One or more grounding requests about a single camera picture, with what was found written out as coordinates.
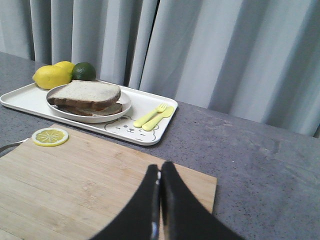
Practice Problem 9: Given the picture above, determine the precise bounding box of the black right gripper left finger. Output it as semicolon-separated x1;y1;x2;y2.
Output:
92;164;160;240

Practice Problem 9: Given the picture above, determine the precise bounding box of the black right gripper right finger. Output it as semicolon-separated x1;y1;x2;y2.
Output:
161;161;243;240

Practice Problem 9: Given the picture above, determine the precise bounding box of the white round plate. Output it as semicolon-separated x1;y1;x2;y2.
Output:
46;85;132;124

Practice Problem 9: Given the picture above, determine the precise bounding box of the white bear tray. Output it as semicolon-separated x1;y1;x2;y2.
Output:
0;83;178;146

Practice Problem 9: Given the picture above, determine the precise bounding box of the wooden cutting board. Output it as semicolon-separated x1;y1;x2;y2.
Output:
0;128;217;240

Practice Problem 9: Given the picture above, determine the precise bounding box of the yellow plastic knife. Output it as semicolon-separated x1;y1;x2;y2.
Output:
142;106;174;131

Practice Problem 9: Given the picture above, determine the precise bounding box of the yellow plastic fork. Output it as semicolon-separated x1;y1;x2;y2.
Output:
133;103;168;128

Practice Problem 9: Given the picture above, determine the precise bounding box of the lemon slice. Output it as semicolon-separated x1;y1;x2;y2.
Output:
31;127;69;147

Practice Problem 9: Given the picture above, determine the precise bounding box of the green lime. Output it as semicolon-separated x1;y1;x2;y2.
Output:
71;62;97;81

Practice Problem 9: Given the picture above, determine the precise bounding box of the yellow lemon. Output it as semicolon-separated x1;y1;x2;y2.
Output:
32;65;72;90
54;60;75;74

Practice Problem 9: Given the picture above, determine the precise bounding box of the grey curtain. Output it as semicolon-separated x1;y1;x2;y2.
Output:
0;0;320;138

